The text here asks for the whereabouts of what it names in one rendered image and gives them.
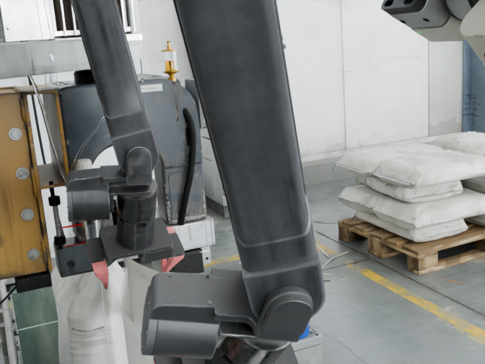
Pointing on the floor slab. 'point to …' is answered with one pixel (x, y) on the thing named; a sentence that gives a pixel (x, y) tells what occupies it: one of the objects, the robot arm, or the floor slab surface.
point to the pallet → (428, 260)
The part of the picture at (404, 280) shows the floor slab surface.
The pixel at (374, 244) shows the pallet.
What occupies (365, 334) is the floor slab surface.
